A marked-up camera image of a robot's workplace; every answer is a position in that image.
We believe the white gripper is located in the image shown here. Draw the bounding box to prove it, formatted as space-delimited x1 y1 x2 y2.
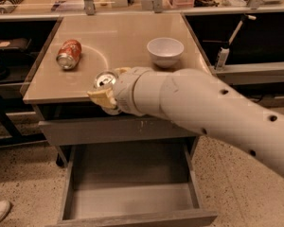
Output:
87 67 153 116

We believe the silver 7up can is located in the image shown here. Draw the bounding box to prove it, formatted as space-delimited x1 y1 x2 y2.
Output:
93 69 123 116

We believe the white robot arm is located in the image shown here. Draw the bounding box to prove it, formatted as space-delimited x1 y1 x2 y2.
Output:
88 67 284 177

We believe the grey drawer cabinet with counter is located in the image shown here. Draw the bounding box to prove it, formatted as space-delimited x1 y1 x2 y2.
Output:
21 13 210 166

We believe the orange soda can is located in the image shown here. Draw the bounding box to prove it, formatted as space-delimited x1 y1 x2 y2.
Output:
56 39 81 70

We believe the closed top grey drawer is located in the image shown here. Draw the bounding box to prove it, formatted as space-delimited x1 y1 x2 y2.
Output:
39 115 202 146

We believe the open middle grey drawer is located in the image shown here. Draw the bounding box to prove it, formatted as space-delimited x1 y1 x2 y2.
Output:
54 141 217 227

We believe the white ceramic bowl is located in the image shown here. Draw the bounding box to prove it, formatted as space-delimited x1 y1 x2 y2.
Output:
147 37 185 68

